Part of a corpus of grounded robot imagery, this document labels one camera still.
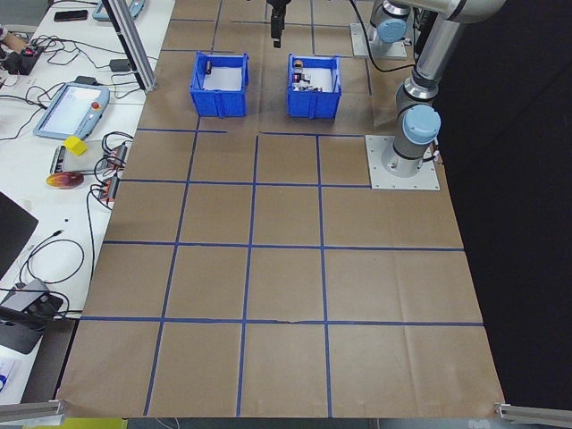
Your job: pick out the small black device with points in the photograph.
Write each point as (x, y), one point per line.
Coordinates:
(87, 80)

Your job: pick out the white switch with green label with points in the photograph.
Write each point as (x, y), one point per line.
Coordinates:
(296, 88)

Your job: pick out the white switch with green lens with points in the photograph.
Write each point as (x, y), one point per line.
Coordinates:
(306, 87)

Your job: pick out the light blue teach pendant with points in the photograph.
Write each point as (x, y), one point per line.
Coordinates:
(102, 10)
(71, 111)

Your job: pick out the white blue paper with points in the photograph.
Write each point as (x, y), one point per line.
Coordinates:
(6, 374)

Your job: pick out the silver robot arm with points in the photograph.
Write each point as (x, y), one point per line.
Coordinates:
(389, 29)
(429, 58)

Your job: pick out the blue bin holding button switches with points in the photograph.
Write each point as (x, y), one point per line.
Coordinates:
(313, 107)

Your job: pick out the silver flat device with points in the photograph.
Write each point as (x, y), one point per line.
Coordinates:
(67, 164)

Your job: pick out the yellow button black switch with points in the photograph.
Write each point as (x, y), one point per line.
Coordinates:
(298, 64)

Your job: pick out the black usb hub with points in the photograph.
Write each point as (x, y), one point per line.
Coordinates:
(107, 190)
(115, 156)

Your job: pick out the aluminium extrusion post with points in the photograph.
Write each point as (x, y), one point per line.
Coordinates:
(134, 49)

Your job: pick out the black smartphone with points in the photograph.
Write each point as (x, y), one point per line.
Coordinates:
(70, 15)

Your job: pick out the black frame cover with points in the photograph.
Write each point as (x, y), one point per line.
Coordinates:
(527, 223)

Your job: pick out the white square base plate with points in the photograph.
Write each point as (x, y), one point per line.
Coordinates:
(380, 172)
(359, 42)

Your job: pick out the black laptop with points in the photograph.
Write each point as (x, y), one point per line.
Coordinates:
(13, 232)

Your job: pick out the black stand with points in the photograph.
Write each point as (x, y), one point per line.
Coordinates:
(15, 337)

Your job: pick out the black power adapter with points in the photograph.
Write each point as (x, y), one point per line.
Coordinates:
(120, 65)

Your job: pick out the black electronics box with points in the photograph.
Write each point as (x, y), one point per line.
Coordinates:
(22, 60)

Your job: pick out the small black cylinder part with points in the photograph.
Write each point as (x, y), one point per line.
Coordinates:
(208, 67)

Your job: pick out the blue bin holding black part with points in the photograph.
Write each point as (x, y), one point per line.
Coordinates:
(219, 105)

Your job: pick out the yellow block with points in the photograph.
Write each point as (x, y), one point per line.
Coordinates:
(73, 145)

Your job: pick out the red yellow mango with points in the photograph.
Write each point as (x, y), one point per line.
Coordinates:
(64, 180)

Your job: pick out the aluminium extrusion bar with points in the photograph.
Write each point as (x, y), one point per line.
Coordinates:
(532, 413)
(31, 411)

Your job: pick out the white bin liner sheet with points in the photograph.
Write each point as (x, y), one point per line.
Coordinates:
(324, 77)
(225, 79)

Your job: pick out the red mushroom button black block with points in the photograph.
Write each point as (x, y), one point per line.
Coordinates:
(300, 77)

